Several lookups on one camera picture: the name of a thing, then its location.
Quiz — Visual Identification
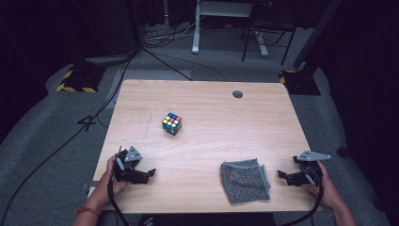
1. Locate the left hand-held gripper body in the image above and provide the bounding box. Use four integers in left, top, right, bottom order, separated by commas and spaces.
112, 145, 144, 185

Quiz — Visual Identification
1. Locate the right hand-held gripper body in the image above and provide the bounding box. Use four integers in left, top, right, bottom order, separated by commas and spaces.
293, 150, 332, 187

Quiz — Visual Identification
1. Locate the grey fluffy cloth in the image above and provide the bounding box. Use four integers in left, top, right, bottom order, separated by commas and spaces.
219, 158, 271, 205

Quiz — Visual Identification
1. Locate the multicoloured puzzle cube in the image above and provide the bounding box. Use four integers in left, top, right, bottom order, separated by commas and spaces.
161, 112, 184, 137

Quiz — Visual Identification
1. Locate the person's right hand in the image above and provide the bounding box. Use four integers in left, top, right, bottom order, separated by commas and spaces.
302, 160, 342, 211

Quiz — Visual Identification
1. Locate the person's left hand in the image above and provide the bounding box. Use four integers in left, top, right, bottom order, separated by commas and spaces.
92, 155, 129, 212

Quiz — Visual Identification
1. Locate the small black floor object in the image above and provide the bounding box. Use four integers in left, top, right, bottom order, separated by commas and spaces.
336, 144, 350, 158

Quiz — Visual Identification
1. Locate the person's black clothing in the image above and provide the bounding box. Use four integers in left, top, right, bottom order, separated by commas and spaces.
137, 212, 278, 226

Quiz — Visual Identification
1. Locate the black yellow striped stand base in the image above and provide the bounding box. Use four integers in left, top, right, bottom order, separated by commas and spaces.
279, 69, 322, 96
56, 64, 106, 94

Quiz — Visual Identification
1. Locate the grey slanted stand pole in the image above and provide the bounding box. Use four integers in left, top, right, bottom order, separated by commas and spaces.
293, 0, 343, 70

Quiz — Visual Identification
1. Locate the black metal chair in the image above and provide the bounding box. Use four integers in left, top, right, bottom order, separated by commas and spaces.
241, 0, 298, 67

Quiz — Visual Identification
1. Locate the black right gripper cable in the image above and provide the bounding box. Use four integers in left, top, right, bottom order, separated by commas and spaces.
281, 175, 325, 226

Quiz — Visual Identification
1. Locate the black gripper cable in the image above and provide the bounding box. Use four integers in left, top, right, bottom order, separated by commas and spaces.
281, 175, 325, 226
106, 175, 130, 226

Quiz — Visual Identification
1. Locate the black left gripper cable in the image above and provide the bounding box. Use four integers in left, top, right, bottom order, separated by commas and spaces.
106, 175, 130, 226

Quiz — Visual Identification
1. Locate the red string bracelet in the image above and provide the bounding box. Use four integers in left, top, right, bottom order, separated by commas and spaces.
74, 205, 103, 217

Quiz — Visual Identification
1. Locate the thick black floor cable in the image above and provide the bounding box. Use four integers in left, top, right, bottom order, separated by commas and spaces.
0, 51, 136, 224

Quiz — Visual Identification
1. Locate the thin black floor cable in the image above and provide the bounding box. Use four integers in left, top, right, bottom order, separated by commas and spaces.
142, 46, 229, 83

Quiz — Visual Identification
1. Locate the bundle of floor cables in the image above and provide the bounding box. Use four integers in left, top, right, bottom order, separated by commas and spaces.
143, 17, 201, 49

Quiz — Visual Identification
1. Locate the white desk frame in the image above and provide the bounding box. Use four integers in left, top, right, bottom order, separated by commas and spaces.
191, 0, 270, 57

